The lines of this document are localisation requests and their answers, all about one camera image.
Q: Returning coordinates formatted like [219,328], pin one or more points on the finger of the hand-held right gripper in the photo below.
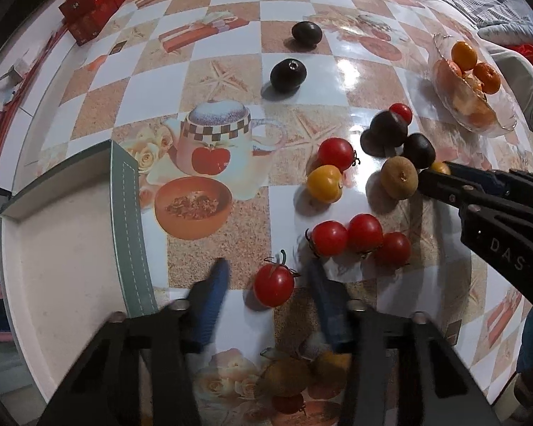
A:
[444,186]
[484,177]

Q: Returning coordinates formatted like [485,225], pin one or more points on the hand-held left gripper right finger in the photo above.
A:
[331,310]

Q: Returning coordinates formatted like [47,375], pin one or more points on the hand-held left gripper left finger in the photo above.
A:
[213,301]

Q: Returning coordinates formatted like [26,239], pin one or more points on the brown round fruit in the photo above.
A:
[399,176]

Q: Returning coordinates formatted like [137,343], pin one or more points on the red cherry tomato long stem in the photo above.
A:
[273,286]

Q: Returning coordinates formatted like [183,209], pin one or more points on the small red cherry tomato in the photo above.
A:
[402,112]

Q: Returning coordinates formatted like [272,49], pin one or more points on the white tray box green rim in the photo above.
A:
[62,253]

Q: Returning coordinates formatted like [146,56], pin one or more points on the dark purple plum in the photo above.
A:
[288,75]
[307,32]
[382,135]
[419,151]

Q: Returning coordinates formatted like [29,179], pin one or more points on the clear glass bowl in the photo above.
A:
[499,115]

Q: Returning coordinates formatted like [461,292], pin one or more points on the orange mandarin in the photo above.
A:
[473,106]
[448,71]
[487,77]
[464,55]

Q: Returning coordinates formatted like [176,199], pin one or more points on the small white carton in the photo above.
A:
[13,73]

